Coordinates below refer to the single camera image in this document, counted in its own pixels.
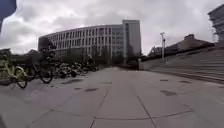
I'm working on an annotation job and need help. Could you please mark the wide grey stone steps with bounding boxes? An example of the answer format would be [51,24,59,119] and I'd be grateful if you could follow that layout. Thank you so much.
[139,46,224,84]

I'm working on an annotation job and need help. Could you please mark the tall lamp pole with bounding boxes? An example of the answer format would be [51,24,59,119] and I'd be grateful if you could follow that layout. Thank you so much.
[159,31,167,64]

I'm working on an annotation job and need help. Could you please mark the tall grey building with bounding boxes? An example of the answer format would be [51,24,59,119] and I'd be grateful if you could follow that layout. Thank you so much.
[207,3,224,44]

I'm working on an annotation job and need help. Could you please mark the large curved glass building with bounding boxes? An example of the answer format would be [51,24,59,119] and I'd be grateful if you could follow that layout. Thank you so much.
[37,19,142,66]

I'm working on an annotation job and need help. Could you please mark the row of dark trees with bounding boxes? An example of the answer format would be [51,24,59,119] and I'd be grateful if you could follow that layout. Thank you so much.
[56,44,141,67]

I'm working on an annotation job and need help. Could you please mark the low building with dark roof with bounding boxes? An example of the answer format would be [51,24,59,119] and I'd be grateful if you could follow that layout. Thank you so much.
[165,33,214,54]

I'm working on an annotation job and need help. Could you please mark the row of parked bicycles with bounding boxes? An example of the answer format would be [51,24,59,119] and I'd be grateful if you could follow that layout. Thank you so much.
[0,54,100,90]

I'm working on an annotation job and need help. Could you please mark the grey paved plaza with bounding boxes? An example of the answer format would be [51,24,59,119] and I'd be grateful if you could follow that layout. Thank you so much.
[0,66,224,128]

